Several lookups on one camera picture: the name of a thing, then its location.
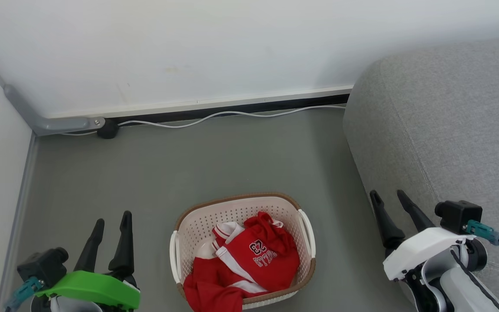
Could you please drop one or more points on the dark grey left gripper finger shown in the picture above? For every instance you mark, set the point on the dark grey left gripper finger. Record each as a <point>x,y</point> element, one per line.
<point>123,247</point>
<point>91,251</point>

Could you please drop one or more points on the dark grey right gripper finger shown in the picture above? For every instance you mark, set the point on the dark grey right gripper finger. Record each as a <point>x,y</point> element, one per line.
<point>416,216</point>
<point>386,225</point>

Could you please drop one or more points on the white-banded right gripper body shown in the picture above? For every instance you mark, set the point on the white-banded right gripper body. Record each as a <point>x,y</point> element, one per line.
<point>422,251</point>

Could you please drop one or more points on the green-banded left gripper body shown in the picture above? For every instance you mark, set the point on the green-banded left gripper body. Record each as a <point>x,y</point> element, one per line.
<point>89,286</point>

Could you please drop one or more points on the red sports jersey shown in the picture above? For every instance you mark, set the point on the red sports jersey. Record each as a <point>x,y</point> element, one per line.
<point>254,260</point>

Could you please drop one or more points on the grey fabric sofa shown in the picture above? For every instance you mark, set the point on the grey fabric sofa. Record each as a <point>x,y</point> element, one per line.
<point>448,130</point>

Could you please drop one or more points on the cream perforated laundry basket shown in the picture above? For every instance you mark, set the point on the cream perforated laundry basket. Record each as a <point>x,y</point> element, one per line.
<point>236,212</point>

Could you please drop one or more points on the black round floor stopper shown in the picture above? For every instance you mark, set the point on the black round floor stopper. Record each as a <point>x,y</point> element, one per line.
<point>108,129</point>

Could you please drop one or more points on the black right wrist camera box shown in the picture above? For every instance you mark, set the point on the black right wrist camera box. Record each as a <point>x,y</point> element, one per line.
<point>459,215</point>

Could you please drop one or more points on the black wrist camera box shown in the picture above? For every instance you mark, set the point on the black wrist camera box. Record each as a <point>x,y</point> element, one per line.
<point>43,265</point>
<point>459,215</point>

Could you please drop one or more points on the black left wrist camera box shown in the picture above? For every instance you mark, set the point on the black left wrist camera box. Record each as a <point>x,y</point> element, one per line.
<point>43,265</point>

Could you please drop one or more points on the grey wall conduit pipe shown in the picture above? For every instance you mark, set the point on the grey wall conduit pipe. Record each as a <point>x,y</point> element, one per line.
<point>54,125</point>

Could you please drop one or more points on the white black wall baseboard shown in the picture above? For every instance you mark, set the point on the white black wall baseboard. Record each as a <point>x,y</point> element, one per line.
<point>232,108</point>

